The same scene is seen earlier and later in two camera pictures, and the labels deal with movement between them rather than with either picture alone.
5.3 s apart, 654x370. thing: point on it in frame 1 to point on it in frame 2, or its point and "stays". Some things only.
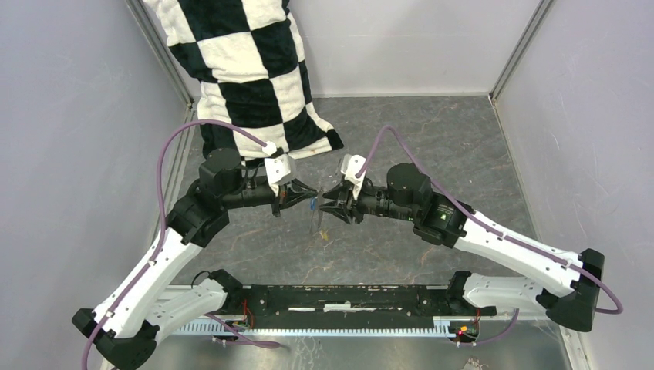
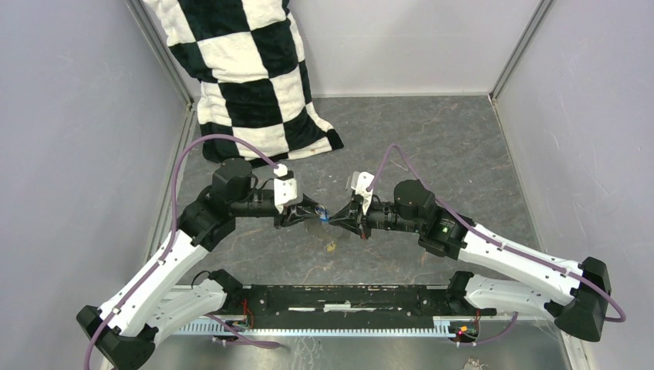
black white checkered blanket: x=248 y=58 stays
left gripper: x=290 y=194 to x=294 y=213
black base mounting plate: x=346 y=303 stays
